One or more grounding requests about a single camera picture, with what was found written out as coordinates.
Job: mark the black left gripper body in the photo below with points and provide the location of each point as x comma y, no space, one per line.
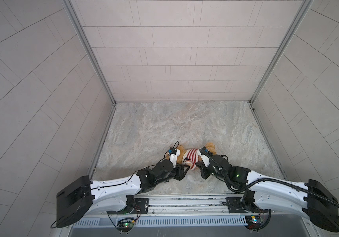
178,173

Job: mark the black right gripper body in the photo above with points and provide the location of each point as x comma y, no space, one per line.
206,172

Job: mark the red white striped knit sweater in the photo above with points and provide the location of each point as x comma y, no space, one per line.
191,157

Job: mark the tan plush teddy bear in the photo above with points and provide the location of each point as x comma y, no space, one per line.
210,146

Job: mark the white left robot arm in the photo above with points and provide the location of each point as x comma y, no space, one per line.
85,196

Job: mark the right circuit board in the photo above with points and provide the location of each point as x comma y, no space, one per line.
253,222

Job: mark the circuit board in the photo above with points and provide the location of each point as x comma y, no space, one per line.
253,222
125,225

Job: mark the left circuit board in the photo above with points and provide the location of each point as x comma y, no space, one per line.
125,225

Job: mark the white ventilation grille strip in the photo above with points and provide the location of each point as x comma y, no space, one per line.
169,221

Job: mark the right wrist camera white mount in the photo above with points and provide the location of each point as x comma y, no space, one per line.
205,155

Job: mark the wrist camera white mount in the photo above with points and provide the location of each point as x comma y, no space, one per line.
173,155
205,155

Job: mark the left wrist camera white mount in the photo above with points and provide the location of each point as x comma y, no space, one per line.
173,155

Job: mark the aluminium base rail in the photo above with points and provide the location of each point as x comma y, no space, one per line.
171,205

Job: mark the aluminium corner post right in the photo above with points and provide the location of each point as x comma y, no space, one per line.
284,43

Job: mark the aluminium corner post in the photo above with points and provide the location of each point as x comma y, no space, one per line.
284,43
69,7

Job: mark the aluminium corner post left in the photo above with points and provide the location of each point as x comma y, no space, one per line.
69,7

